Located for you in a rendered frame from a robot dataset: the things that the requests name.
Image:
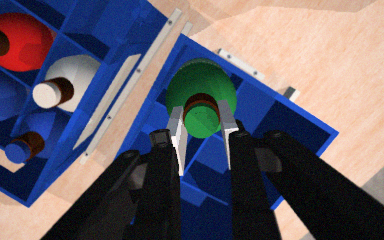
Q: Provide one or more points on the white bottle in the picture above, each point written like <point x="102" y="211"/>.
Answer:
<point x="71" y="77"/>

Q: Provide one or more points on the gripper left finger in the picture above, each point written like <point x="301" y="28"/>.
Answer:
<point x="103" y="211"/>

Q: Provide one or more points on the blue bottle crate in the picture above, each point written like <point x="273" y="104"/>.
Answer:
<point x="117" y="34"/>
<point x="206" y="204"/>

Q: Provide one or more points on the red bottle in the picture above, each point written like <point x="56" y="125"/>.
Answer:
<point x="24" y="41"/>

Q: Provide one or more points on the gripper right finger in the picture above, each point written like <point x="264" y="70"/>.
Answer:
<point x="330" y="205"/>

